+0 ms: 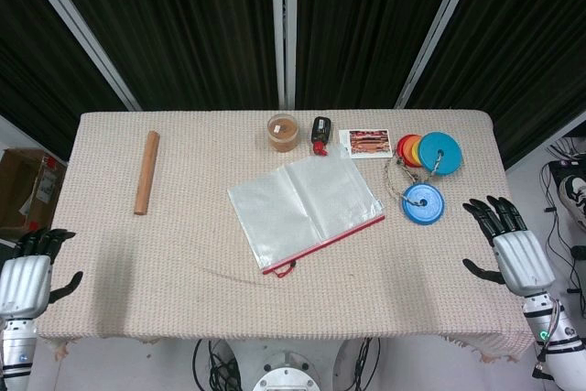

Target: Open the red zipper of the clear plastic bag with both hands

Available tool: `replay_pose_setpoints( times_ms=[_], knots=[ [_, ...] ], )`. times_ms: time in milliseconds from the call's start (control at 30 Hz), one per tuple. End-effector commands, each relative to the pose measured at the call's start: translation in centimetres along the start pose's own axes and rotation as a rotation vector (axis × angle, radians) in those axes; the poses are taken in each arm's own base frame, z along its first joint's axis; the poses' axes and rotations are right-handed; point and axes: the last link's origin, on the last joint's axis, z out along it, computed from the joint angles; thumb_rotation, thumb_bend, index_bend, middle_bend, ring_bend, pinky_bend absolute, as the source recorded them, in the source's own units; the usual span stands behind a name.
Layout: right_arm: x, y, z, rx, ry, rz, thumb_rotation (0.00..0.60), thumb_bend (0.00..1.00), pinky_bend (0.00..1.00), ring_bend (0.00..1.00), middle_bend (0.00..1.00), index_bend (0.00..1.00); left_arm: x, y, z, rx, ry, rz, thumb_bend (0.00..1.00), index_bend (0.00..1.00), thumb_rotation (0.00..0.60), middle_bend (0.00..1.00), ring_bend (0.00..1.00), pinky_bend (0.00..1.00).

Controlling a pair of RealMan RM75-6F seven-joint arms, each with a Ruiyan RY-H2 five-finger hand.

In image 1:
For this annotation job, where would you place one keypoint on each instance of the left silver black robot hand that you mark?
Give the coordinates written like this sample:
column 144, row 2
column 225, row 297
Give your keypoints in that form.
column 25, row 281

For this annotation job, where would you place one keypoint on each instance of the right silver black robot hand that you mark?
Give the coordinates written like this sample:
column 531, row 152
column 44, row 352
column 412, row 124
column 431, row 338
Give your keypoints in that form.
column 522, row 258

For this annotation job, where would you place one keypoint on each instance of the clear zip bag red seal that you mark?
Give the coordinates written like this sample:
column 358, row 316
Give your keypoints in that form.
column 302, row 208

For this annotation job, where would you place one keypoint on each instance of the silver robot base flange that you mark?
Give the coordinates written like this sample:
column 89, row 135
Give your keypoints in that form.
column 293, row 372

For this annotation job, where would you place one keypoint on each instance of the black and white sneaker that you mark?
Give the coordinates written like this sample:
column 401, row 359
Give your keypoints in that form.
column 574, row 192

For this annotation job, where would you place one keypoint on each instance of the brown cardboard box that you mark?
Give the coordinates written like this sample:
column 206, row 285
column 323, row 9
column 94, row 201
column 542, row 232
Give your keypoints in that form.
column 27, row 189

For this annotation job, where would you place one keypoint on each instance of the blue plastic disc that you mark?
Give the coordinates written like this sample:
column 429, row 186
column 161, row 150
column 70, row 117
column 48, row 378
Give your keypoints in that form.
column 428, row 212

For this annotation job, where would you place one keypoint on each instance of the teal plastic disc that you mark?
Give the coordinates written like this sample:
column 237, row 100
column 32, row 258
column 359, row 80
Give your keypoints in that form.
column 446, row 146

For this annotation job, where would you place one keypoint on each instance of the yellow plastic disc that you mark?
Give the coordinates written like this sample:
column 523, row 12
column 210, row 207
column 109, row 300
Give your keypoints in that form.
column 415, row 155

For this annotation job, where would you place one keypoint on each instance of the orange plastic disc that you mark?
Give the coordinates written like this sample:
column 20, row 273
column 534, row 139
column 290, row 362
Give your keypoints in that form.
column 408, row 153

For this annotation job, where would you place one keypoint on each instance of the beige woven tablecloth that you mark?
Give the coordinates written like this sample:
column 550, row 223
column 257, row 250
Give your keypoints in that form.
column 183, row 249

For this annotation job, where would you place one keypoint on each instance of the wooden cylinder stick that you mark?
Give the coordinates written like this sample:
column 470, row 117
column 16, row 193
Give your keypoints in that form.
column 147, row 173

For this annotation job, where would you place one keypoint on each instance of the red plastic disc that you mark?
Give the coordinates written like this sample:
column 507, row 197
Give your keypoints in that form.
column 400, row 147

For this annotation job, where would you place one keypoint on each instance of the white-bordered photo card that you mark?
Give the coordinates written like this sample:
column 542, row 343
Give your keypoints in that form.
column 368, row 143

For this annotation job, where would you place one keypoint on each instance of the black bottle with red cap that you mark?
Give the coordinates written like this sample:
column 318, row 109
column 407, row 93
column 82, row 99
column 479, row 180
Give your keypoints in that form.
column 321, row 131

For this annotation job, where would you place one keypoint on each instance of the clear jar with brown contents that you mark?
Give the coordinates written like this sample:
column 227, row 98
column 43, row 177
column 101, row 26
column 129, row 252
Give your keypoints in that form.
column 283, row 134

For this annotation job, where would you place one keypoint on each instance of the white metal frame post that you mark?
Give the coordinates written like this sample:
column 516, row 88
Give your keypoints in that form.
column 78, row 29
column 439, row 29
column 284, row 29

